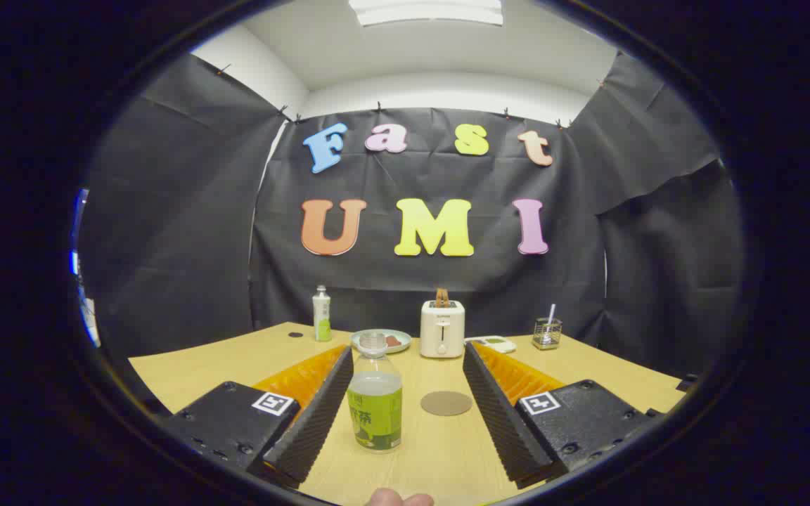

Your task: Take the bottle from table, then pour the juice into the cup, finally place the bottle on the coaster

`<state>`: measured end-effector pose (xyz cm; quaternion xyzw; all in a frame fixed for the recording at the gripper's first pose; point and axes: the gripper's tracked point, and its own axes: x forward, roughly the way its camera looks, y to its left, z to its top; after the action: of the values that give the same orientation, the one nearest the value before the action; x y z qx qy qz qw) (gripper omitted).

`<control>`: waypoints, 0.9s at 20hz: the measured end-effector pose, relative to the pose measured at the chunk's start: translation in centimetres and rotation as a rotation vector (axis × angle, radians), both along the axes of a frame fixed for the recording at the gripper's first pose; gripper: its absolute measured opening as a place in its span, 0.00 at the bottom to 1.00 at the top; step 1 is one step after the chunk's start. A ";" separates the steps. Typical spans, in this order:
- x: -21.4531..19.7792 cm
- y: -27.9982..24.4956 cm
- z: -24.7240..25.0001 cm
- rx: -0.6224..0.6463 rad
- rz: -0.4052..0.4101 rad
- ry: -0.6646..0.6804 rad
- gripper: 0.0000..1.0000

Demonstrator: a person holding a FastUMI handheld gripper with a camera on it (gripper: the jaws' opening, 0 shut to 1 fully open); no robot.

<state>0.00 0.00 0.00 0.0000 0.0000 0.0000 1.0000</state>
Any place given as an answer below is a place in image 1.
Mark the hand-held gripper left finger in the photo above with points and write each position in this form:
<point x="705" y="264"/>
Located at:
<point x="313" y="422"/>

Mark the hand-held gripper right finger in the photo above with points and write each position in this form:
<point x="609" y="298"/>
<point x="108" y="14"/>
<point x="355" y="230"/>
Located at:
<point x="503" y="422"/>

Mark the round brown coaster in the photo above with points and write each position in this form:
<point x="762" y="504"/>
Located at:
<point x="446" y="403"/>

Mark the clear juice bottle green label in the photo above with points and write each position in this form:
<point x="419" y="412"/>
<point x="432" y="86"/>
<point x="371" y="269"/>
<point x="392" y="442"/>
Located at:
<point x="375" y="404"/>

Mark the white green capped bottle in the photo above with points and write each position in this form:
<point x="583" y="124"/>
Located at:
<point x="321" y="316"/>

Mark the wooden table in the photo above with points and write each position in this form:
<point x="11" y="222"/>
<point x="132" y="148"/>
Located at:
<point x="440" y="457"/>

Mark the white compartment tray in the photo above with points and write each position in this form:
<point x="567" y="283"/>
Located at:
<point x="493" y="343"/>

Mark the clear glass holder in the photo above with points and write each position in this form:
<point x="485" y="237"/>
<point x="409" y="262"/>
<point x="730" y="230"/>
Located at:
<point x="547" y="336"/>

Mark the cream toaster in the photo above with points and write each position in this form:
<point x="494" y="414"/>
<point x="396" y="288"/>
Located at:
<point x="441" y="330"/>

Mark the white straw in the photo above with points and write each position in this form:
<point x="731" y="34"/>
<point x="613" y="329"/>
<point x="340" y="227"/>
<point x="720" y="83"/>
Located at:
<point x="551" y="313"/>

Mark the pale green plate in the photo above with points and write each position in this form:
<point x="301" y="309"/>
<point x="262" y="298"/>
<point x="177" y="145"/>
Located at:
<point x="405" y="336"/>

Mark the brown bread slice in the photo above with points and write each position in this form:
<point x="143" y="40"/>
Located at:
<point x="441" y="296"/>

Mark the black table edge clamp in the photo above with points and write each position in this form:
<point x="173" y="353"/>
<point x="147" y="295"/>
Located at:
<point x="686" y="383"/>

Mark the black backdrop cloth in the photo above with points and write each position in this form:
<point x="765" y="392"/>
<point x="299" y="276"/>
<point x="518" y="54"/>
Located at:
<point x="412" y="176"/>

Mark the ceiling light panel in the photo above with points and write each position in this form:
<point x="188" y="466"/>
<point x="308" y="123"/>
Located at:
<point x="426" y="10"/>

